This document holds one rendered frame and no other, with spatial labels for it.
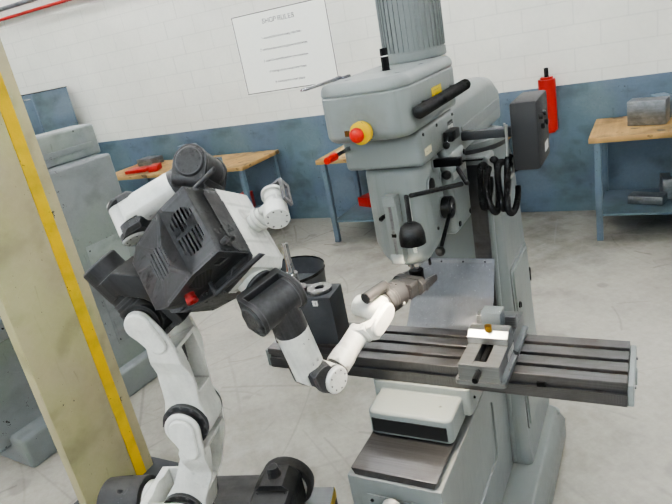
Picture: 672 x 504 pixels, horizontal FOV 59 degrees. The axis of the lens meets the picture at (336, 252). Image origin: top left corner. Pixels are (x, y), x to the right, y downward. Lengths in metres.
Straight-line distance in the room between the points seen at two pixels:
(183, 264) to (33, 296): 1.53
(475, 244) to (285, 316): 0.97
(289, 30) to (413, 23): 4.93
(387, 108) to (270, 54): 5.43
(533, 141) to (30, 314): 2.17
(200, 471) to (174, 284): 0.71
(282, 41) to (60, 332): 4.61
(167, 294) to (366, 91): 0.72
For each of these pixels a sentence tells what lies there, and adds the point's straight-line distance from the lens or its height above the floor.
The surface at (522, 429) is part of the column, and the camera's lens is 2.66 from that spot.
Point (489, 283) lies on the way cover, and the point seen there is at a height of 1.06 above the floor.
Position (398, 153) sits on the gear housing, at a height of 1.67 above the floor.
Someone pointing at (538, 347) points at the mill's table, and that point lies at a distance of 2.00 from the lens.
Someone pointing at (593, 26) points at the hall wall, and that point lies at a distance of 5.87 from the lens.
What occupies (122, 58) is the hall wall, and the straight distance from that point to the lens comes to 8.35.
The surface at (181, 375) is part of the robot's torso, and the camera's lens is 1.81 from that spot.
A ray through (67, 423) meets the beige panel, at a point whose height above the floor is 0.57.
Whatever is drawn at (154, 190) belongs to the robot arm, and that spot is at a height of 1.71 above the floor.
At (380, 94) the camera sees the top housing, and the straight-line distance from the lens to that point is 1.56.
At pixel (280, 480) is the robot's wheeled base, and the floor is 0.61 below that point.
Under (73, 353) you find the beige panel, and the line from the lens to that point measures 3.08.
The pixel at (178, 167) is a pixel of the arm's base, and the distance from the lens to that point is 1.63.
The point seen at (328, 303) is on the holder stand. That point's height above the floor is 1.15.
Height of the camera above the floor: 2.02
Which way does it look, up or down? 20 degrees down
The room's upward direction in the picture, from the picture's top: 11 degrees counter-clockwise
